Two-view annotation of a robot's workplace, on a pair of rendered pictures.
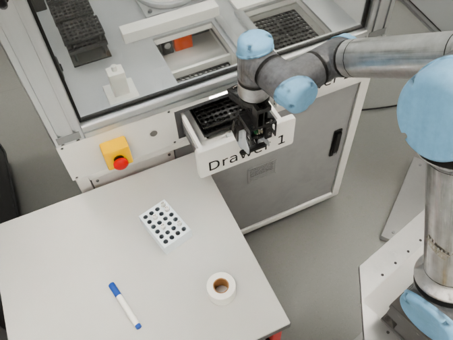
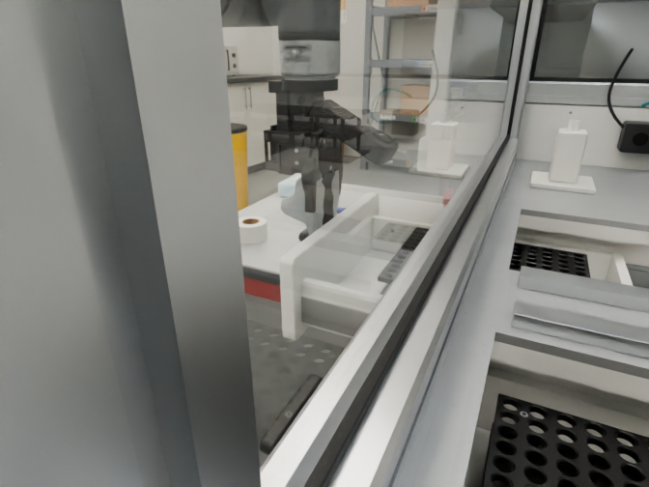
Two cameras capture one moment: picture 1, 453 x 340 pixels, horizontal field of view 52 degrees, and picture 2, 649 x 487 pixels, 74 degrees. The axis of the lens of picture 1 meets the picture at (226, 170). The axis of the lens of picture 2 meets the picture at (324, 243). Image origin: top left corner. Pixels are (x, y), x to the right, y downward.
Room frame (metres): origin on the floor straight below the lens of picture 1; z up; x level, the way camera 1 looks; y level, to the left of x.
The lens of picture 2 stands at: (1.20, -0.45, 1.14)
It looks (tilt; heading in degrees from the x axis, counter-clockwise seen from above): 24 degrees down; 137
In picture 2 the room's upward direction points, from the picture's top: straight up
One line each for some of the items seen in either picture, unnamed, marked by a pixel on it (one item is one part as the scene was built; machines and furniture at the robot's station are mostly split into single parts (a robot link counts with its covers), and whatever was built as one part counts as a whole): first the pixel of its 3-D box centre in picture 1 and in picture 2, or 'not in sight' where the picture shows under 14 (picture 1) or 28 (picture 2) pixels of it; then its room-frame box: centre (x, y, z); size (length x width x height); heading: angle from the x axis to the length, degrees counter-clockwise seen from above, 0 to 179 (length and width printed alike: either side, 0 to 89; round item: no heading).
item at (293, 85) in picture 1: (292, 81); not in sight; (0.69, -0.14, 1.21); 0.11 x 0.11 x 0.08; 34
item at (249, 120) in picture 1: (255, 113); not in sight; (0.76, -0.08, 1.05); 0.09 x 0.08 x 0.12; 21
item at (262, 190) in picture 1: (194, 111); not in sight; (1.40, 0.12, 0.40); 1.03 x 0.95 x 0.80; 111
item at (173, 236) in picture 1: (165, 226); not in sight; (0.62, 0.17, 0.78); 0.12 x 0.08 x 0.04; 36
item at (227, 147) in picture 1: (246, 146); not in sight; (0.80, -0.06, 0.87); 0.29 x 0.02 x 0.11; 111
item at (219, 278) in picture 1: (221, 289); not in sight; (0.44, 0.03, 0.78); 0.07 x 0.07 x 0.04
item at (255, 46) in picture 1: (255, 59); not in sight; (0.76, -0.08, 1.21); 0.09 x 0.08 x 0.11; 34
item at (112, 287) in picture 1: (125, 305); not in sight; (0.42, 0.27, 0.77); 0.14 x 0.02 x 0.02; 34
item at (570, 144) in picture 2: not in sight; (568, 153); (0.96, 0.28, 1.00); 0.09 x 0.08 x 0.10; 21
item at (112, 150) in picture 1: (116, 154); not in sight; (0.80, 0.30, 0.88); 0.07 x 0.05 x 0.07; 111
